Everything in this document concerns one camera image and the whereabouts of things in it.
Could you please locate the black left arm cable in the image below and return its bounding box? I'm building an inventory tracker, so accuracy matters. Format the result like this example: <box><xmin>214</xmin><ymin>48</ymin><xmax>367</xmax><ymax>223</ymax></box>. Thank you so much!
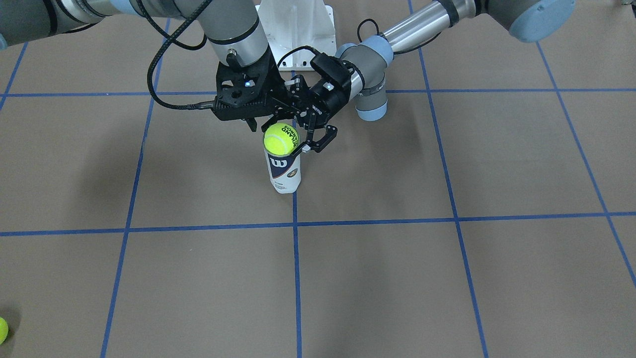
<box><xmin>276</xmin><ymin>19</ymin><xmax>383</xmax><ymax>73</ymax></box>

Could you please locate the white Wilson tennis ball can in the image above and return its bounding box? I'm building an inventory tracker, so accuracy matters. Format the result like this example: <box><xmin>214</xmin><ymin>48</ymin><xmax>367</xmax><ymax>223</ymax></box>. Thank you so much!
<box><xmin>264</xmin><ymin>149</ymin><xmax>302</xmax><ymax>193</ymax></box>

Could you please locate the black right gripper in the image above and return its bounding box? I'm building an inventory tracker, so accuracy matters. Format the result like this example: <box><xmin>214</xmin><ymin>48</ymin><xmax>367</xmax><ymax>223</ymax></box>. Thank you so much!
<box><xmin>214</xmin><ymin>47</ymin><xmax>299</xmax><ymax>132</ymax></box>

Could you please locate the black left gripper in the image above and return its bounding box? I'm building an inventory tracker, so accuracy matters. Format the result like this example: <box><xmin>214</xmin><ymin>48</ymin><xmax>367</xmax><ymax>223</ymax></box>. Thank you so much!
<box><xmin>275</xmin><ymin>75</ymin><xmax>351</xmax><ymax>153</ymax></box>

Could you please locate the yellow tennis ball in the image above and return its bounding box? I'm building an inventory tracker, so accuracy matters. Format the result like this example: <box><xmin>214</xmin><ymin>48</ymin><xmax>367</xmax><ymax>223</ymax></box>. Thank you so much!
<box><xmin>263</xmin><ymin>123</ymin><xmax>300</xmax><ymax>157</ymax></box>
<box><xmin>0</xmin><ymin>317</ymin><xmax>9</xmax><ymax>345</ymax></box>

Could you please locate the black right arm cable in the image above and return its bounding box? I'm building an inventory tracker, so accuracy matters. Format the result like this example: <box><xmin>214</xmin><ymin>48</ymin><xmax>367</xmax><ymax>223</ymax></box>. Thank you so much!
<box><xmin>147</xmin><ymin>0</ymin><xmax>219</xmax><ymax>111</ymax></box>

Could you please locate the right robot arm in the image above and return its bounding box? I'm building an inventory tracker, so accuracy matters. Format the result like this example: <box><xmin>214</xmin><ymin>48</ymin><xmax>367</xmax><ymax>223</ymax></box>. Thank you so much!
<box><xmin>0</xmin><ymin>0</ymin><xmax>300</xmax><ymax>131</ymax></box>

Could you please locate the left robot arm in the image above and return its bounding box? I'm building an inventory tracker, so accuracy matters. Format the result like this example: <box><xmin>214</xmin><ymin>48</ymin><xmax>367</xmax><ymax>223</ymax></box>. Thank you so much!
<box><xmin>263</xmin><ymin>0</ymin><xmax>575</xmax><ymax>157</ymax></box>

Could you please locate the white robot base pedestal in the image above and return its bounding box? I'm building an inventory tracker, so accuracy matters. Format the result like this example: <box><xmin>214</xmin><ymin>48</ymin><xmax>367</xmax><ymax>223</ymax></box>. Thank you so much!
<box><xmin>256</xmin><ymin>0</ymin><xmax>336</xmax><ymax>71</ymax></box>

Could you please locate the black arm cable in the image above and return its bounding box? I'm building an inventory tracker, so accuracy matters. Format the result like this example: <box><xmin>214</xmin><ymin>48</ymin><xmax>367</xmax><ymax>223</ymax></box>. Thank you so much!
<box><xmin>276</xmin><ymin>19</ymin><xmax>383</xmax><ymax>73</ymax></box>
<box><xmin>147</xmin><ymin>0</ymin><xmax>219</xmax><ymax>111</ymax></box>

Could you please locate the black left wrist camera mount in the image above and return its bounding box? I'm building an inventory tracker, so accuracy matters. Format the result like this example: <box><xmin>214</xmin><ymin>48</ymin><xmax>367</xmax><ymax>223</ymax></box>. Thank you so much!
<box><xmin>310</xmin><ymin>53</ymin><xmax>351</xmax><ymax>89</ymax></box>

